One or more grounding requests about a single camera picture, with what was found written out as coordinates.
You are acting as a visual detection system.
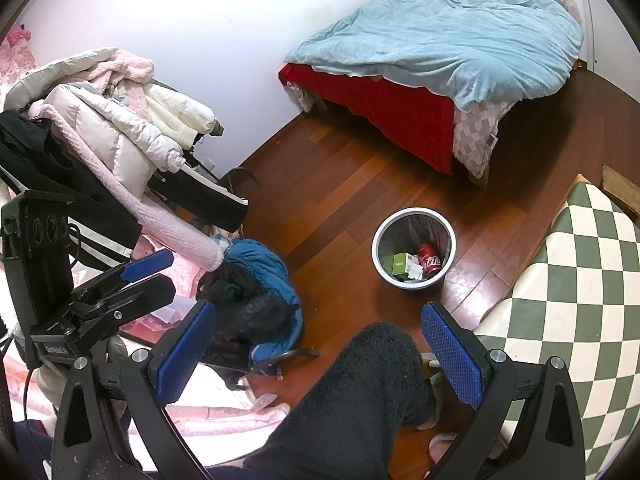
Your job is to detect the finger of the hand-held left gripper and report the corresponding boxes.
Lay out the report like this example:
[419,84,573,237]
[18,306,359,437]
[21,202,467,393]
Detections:
[74,247,176,295]
[70,274,177,333]

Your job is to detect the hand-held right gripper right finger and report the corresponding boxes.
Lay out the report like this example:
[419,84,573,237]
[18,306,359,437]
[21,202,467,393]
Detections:
[420,301,586,480]

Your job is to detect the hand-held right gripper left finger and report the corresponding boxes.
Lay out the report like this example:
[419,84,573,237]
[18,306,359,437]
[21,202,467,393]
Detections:
[51,299,219,480]

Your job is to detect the red cola can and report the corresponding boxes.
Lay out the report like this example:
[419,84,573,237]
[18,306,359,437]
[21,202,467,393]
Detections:
[417,242,446,277]

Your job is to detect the white trash bin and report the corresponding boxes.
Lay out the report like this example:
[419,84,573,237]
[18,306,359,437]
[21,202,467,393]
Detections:
[371,207,457,291]

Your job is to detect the pink slipper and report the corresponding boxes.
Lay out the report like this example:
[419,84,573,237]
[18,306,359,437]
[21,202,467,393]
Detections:
[419,352,445,432]
[428,429,507,467]

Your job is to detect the pile of clothes on chair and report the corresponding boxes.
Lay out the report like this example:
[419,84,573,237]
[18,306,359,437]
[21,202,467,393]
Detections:
[27,49,227,272]

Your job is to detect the pink printed blanket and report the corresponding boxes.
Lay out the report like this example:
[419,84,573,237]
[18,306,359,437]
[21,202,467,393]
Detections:
[0,230,292,443]

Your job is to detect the black fleece garment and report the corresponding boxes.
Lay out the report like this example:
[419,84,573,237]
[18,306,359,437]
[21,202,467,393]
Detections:
[196,261,297,367]

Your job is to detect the black trousers with white stripes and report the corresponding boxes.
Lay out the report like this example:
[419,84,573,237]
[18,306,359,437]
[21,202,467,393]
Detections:
[149,159,250,234]

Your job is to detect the person's dark fleece trouser leg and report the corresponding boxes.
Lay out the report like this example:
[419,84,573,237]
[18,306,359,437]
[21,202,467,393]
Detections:
[242,322,442,480]

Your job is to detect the blue jacket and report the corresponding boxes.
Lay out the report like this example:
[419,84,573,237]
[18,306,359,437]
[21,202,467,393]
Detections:
[222,238,305,362]

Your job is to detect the black garment with white stripes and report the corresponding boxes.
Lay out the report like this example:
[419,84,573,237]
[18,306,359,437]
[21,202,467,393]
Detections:
[0,109,145,272]

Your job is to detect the white down jacket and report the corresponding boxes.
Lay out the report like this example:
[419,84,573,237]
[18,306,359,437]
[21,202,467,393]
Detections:
[44,81,224,190]

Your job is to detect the dark blue cloth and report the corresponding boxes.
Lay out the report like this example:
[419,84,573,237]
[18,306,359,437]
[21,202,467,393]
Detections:
[11,417,58,480]

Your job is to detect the grey white padded jacket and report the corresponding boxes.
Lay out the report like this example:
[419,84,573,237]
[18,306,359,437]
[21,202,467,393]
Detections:
[2,47,121,112]

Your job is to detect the pink printed cloth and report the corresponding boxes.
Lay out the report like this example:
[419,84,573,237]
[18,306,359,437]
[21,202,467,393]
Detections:
[0,22,40,103]

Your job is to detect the grey white chequered bed sheet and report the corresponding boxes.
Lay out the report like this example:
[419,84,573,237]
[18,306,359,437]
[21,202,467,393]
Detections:
[451,99,517,182]

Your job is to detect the brown paper bag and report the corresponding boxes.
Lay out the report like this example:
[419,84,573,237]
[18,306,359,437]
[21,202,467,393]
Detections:
[600,163,640,222]

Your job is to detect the red bed sheet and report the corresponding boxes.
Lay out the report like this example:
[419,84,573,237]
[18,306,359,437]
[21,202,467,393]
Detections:
[278,62,459,176]

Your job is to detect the light blue blanket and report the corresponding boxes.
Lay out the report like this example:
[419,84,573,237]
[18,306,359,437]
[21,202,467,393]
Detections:
[284,0,585,114]

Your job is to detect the white wardrobe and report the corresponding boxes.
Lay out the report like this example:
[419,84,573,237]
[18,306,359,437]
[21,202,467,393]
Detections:
[579,0,626,73]

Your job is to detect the black cable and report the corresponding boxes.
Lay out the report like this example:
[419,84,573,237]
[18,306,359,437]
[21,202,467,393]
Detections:
[0,317,38,466]

